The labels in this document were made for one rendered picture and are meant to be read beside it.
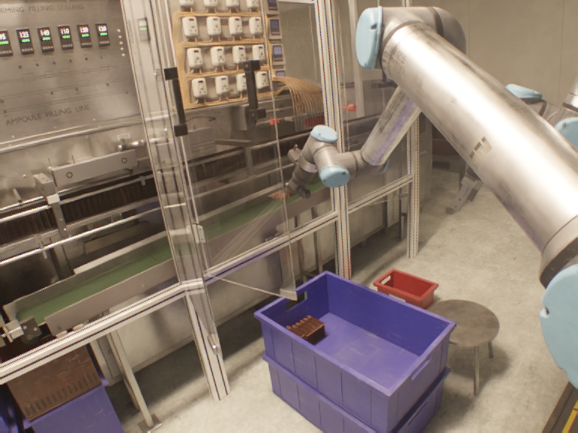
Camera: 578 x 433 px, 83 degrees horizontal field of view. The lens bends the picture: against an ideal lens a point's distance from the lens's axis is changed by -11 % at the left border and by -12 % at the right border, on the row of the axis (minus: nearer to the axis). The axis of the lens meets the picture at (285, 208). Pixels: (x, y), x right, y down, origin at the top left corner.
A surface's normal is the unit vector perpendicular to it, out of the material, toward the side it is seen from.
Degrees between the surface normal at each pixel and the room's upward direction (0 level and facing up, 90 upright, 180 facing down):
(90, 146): 90
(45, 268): 90
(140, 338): 90
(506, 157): 66
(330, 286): 90
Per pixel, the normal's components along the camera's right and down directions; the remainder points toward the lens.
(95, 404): 0.67, 0.18
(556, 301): -0.95, 0.22
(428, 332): -0.74, 0.30
